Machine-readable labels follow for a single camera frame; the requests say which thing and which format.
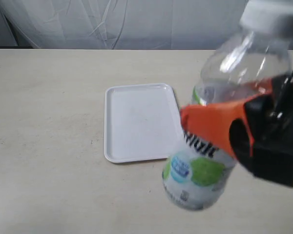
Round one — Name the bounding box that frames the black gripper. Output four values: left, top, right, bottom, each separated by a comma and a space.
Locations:
180, 71, 293, 188

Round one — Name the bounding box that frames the clear plastic drink bottle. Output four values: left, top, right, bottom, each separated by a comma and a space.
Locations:
162, 0, 293, 211

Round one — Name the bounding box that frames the white rectangular plastic tray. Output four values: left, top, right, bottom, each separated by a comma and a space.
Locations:
104, 83, 182, 164

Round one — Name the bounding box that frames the white backdrop cloth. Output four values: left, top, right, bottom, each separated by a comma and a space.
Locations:
0, 0, 293, 50

